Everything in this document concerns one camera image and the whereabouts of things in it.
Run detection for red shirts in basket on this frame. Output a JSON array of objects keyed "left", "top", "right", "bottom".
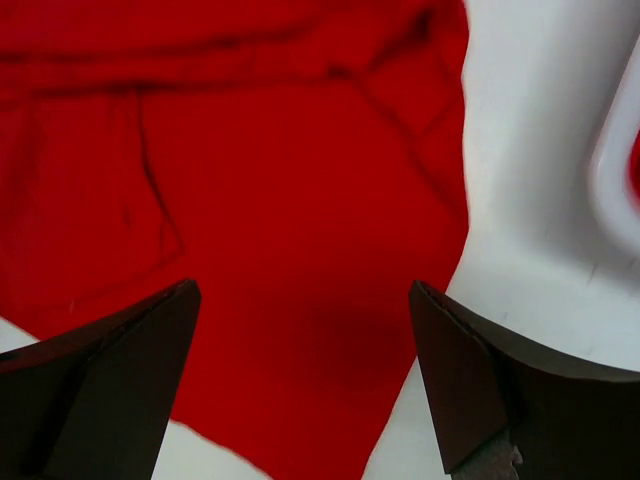
[{"left": 627, "top": 132, "right": 640, "bottom": 210}]

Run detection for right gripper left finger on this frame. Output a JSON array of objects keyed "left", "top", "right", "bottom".
[{"left": 1, "top": 280, "right": 201, "bottom": 480}]

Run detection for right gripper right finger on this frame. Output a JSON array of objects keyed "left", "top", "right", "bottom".
[{"left": 409, "top": 281, "right": 639, "bottom": 479}]

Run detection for red t shirt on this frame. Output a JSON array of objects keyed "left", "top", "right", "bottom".
[{"left": 1, "top": 1, "right": 469, "bottom": 479}]

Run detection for white plastic basket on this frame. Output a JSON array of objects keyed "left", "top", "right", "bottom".
[{"left": 588, "top": 45, "right": 639, "bottom": 258}]

